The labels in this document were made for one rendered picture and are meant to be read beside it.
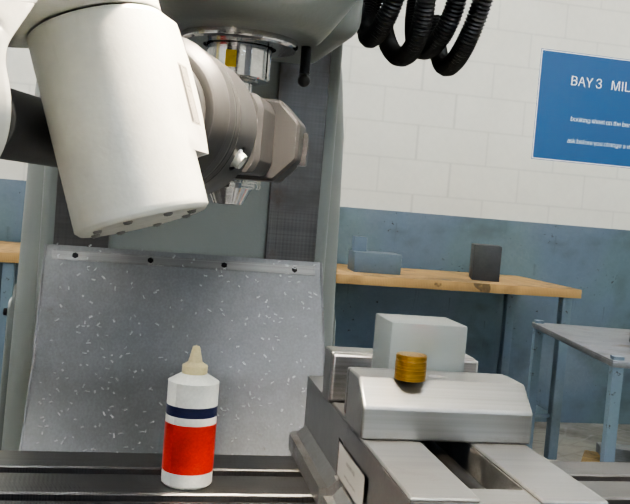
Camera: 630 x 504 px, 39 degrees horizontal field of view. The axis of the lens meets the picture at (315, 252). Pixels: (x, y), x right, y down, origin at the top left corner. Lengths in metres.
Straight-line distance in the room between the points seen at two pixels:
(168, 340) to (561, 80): 4.68
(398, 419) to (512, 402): 0.09
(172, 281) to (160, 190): 0.61
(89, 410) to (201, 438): 0.27
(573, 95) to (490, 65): 0.55
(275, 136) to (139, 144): 0.21
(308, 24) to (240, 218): 0.46
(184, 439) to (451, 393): 0.21
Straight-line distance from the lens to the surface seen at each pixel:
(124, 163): 0.40
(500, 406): 0.64
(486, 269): 4.57
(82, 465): 0.76
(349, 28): 0.79
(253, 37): 0.63
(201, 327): 0.99
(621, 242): 5.68
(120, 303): 1.00
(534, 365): 3.36
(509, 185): 5.33
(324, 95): 1.05
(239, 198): 0.65
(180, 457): 0.70
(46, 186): 1.03
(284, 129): 0.59
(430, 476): 0.55
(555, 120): 5.47
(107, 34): 0.41
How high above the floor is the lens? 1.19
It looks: 3 degrees down
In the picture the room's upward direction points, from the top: 5 degrees clockwise
